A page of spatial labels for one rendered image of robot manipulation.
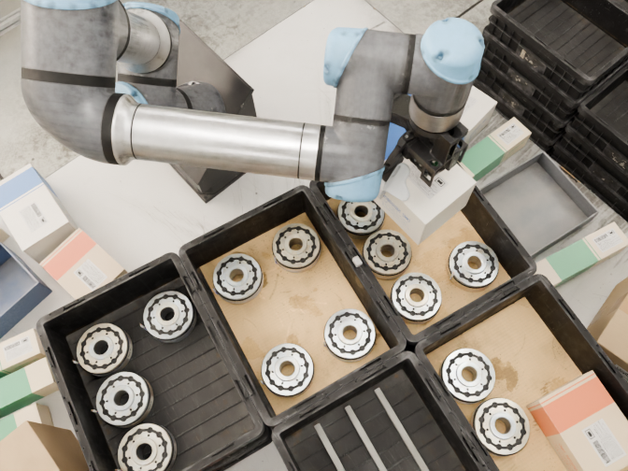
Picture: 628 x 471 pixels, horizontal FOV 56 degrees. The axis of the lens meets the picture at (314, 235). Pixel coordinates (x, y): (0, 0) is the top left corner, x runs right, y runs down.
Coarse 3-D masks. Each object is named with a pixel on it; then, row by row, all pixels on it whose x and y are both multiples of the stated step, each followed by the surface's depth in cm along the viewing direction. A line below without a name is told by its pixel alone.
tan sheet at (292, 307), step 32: (224, 256) 128; (256, 256) 127; (320, 256) 127; (288, 288) 124; (320, 288) 124; (256, 320) 122; (288, 320) 122; (320, 320) 121; (256, 352) 119; (320, 352) 119; (320, 384) 116
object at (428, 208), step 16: (400, 128) 103; (384, 160) 101; (416, 176) 100; (448, 176) 99; (464, 176) 99; (416, 192) 98; (432, 192) 98; (448, 192) 98; (464, 192) 98; (384, 208) 106; (400, 208) 100; (416, 208) 97; (432, 208) 97; (448, 208) 99; (400, 224) 105; (416, 224) 99; (432, 224) 100; (416, 240) 104
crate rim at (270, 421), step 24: (288, 192) 122; (240, 216) 120; (192, 240) 118; (336, 240) 118; (192, 264) 116; (216, 312) 112; (384, 312) 112; (240, 360) 109; (384, 360) 108; (336, 384) 106; (264, 408) 105; (288, 408) 105
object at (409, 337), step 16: (320, 192) 122; (480, 192) 121; (336, 224) 119; (496, 224) 118; (512, 240) 116; (528, 256) 115; (368, 272) 115; (528, 272) 114; (496, 288) 113; (384, 304) 112; (480, 304) 111; (400, 320) 111; (448, 320) 112; (416, 336) 109
